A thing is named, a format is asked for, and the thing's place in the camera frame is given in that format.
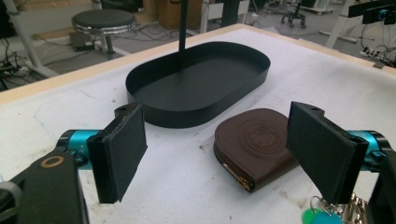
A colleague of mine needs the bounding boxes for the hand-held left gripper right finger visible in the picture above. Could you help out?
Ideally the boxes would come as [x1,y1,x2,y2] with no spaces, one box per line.
[285,101,392,205]

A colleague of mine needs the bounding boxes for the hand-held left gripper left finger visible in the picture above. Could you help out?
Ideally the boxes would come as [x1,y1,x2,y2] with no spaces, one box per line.
[57,102,149,204]

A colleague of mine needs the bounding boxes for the key bunch with coloured tags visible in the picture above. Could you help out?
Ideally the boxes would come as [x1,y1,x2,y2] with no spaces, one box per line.
[301,192,370,224]

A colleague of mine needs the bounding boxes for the brown leather wallet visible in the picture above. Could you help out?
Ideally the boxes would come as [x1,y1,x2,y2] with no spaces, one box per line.
[213,107,300,192]

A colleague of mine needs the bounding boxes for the black oval tray with stand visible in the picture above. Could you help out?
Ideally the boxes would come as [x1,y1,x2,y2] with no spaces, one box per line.
[125,0,271,129]

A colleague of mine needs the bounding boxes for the black office chair base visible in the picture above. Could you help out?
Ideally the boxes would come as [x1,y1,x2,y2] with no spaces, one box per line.
[279,0,307,30]

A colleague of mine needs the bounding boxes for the white table mat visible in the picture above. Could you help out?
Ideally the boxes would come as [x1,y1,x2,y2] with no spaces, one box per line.
[0,27,396,224]

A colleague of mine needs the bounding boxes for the small black floor box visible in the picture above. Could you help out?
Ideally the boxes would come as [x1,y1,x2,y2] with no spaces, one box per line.
[68,31,95,52]

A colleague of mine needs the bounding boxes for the round black stool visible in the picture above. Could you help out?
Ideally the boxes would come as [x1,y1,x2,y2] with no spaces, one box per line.
[71,8,138,55]

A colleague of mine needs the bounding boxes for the white metal stand leg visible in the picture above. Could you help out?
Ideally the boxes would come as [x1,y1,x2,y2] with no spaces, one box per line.
[2,0,60,78]

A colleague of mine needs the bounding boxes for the cardboard box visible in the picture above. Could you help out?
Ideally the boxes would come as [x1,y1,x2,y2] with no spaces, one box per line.
[157,0,204,30]

